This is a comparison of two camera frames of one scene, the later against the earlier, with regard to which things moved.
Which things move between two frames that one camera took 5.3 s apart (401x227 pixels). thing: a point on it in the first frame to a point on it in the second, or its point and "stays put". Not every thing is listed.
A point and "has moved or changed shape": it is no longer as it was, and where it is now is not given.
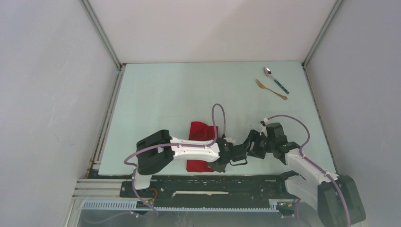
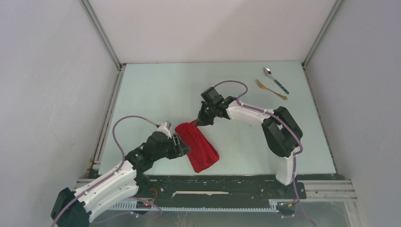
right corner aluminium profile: [335, 7] stays put
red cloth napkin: [199, 131] has moved or changed shape
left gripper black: [217, 168] to [179, 150]
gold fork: [263, 86] stays put
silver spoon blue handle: [268, 72] stays put
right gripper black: [254, 135] to [202, 120]
